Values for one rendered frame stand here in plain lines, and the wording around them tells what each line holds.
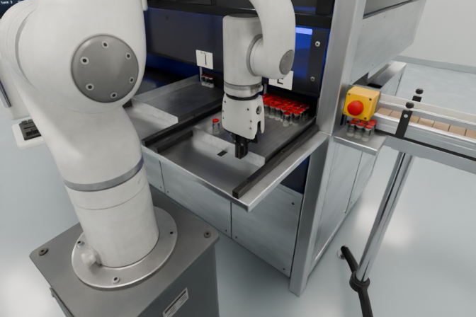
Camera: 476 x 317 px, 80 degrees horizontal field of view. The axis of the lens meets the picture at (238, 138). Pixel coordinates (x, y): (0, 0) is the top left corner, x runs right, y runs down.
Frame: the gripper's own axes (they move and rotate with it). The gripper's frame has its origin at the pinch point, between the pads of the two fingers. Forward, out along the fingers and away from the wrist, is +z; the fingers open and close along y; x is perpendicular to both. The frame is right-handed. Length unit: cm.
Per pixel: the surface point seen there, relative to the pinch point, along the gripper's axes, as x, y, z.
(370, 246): -44, -32, 54
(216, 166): 5.2, 4.0, 4.3
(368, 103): -28.0, -20.7, -9.3
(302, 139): -18.0, -7.9, 1.9
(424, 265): -86, -55, 91
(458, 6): -489, -3, -2
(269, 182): 1.9, -10.2, 4.2
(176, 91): -22, 52, 4
